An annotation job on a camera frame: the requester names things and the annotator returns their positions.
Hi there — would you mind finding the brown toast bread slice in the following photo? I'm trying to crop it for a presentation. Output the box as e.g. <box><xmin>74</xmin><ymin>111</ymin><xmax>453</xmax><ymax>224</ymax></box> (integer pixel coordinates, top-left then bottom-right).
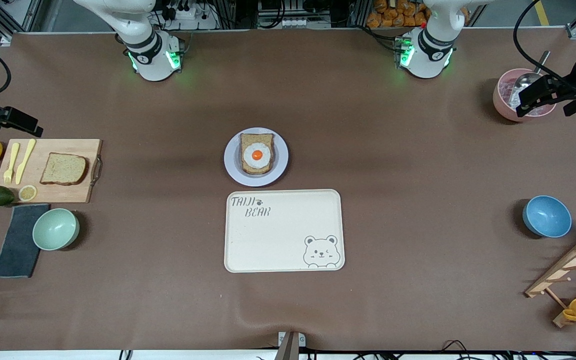
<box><xmin>39</xmin><ymin>152</ymin><xmax>89</xmax><ymax>186</ymax></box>
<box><xmin>239</xmin><ymin>133</ymin><xmax>275</xmax><ymax>175</ymax></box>

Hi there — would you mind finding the round white plate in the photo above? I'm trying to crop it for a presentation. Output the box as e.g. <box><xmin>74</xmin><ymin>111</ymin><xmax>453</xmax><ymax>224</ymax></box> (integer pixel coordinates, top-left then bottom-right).
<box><xmin>223</xmin><ymin>127</ymin><xmax>289</xmax><ymax>188</ymax></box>

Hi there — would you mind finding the fried egg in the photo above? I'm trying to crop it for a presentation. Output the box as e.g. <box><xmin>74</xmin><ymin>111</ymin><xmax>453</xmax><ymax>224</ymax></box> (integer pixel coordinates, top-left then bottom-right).
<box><xmin>243</xmin><ymin>142</ymin><xmax>273</xmax><ymax>171</ymax></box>

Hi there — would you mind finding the metal ladle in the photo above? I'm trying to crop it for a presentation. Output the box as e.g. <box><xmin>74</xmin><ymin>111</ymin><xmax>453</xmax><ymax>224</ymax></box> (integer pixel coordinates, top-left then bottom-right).
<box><xmin>508</xmin><ymin>50</ymin><xmax>551</xmax><ymax>108</ymax></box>

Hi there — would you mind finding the pale yellow plastic knife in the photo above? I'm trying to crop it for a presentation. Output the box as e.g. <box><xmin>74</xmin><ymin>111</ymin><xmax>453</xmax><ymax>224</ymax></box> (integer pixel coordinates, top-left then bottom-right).
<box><xmin>15</xmin><ymin>138</ymin><xmax>37</xmax><ymax>185</ymax></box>

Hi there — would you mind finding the pink bowl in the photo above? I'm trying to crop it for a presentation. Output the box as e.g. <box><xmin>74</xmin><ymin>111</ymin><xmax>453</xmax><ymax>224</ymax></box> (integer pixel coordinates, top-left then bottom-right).
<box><xmin>492</xmin><ymin>68</ymin><xmax>559</xmax><ymax>123</ymax></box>

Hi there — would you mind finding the pale yellow plastic fork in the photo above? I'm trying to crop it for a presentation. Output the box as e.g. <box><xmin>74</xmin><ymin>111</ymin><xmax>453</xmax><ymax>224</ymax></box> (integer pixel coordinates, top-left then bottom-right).
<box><xmin>3</xmin><ymin>142</ymin><xmax>21</xmax><ymax>185</ymax></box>

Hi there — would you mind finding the wooden cutting board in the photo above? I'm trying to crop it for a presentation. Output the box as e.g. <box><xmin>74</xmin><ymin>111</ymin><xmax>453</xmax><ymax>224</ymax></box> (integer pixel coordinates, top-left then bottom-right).
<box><xmin>0</xmin><ymin>138</ymin><xmax>103</xmax><ymax>204</ymax></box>

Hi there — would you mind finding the mint green bowl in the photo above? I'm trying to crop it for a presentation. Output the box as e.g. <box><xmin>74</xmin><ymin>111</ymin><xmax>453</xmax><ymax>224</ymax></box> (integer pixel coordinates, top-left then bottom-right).
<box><xmin>32</xmin><ymin>208</ymin><xmax>80</xmax><ymax>251</ymax></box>

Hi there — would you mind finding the blue bowl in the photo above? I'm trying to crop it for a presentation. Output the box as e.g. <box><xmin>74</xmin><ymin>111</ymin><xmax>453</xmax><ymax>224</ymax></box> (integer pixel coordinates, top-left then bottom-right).
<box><xmin>522</xmin><ymin>195</ymin><xmax>573</xmax><ymax>238</ymax></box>

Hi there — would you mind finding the dark grey cloth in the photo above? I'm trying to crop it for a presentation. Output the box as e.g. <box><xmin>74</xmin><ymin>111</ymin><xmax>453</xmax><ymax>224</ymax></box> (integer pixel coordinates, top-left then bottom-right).
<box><xmin>0</xmin><ymin>203</ymin><xmax>51</xmax><ymax>279</ymax></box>

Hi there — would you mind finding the pile of orange pastries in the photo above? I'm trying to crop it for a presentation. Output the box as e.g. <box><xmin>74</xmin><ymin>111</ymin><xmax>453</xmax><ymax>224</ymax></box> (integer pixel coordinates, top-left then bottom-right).
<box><xmin>366</xmin><ymin>0</ymin><xmax>431</xmax><ymax>28</ymax></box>

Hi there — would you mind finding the wooden peg rack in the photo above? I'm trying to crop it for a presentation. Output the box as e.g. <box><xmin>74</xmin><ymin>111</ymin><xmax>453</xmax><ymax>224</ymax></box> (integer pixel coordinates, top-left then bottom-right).
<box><xmin>524</xmin><ymin>231</ymin><xmax>576</xmax><ymax>329</ymax></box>

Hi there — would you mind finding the white power strip with plugs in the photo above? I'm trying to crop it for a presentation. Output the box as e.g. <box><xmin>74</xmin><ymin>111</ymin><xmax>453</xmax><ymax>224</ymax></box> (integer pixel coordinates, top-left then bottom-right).
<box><xmin>160</xmin><ymin>0</ymin><xmax>219</xmax><ymax>30</ymax></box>

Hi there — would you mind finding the cream bear print tray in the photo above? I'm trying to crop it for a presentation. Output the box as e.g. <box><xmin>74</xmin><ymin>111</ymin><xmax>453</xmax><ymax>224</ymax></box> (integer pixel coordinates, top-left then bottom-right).
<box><xmin>224</xmin><ymin>189</ymin><xmax>345</xmax><ymax>273</ymax></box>

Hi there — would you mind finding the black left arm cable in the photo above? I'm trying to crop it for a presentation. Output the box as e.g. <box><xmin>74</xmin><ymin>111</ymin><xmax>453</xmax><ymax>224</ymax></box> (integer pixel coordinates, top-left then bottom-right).
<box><xmin>512</xmin><ymin>0</ymin><xmax>576</xmax><ymax>96</ymax></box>

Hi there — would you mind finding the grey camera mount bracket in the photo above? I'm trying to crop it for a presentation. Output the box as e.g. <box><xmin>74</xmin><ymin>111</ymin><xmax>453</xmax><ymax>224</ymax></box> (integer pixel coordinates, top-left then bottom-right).
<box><xmin>274</xmin><ymin>331</ymin><xmax>306</xmax><ymax>360</ymax></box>

